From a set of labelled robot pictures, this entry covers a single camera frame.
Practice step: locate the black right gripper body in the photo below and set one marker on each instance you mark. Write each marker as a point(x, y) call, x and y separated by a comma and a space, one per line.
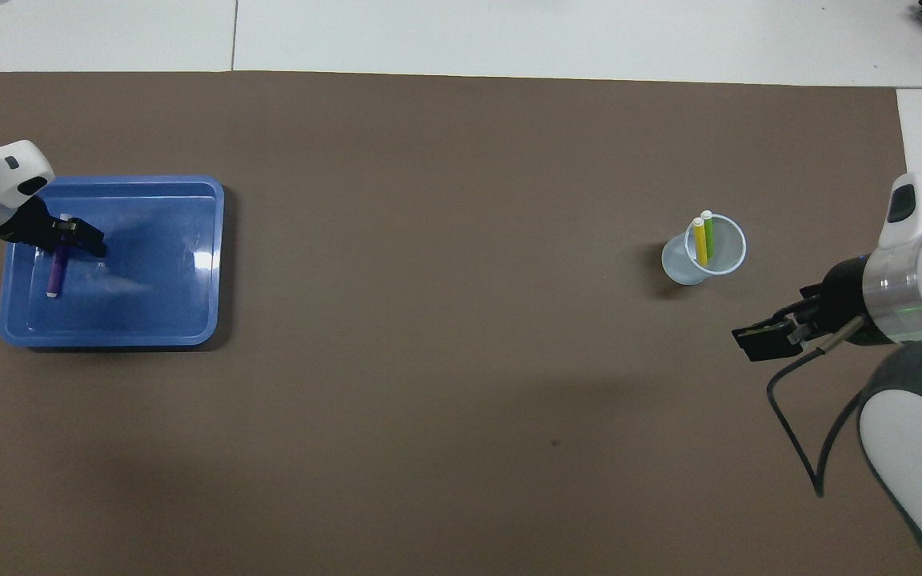
point(841, 300)

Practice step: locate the purple pen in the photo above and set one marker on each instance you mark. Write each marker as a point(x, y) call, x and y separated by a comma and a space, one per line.
point(55, 276)

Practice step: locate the yellow pen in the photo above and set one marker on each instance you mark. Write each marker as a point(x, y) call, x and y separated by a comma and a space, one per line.
point(700, 244)

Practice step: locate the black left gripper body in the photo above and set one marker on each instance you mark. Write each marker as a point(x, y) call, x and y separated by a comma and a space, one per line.
point(33, 228)

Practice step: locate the brown table mat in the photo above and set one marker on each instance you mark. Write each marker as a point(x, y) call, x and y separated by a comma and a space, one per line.
point(461, 160)

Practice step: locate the translucent plastic cup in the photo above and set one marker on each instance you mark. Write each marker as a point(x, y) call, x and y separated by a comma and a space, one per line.
point(679, 264)

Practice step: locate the green pen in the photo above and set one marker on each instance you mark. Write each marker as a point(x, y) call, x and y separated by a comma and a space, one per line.
point(708, 236)

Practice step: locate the blue plastic tray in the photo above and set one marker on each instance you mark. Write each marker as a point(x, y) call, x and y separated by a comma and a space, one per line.
point(165, 296)

